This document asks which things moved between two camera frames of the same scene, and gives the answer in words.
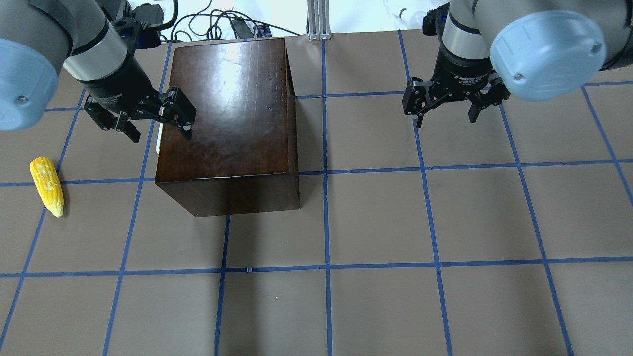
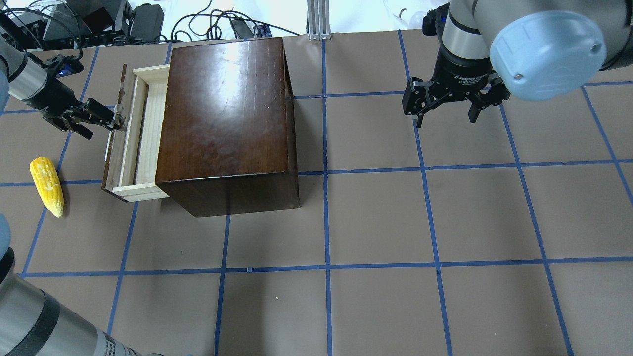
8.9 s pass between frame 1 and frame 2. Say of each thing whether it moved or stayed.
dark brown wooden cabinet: stayed
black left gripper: moved
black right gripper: stayed
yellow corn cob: stayed
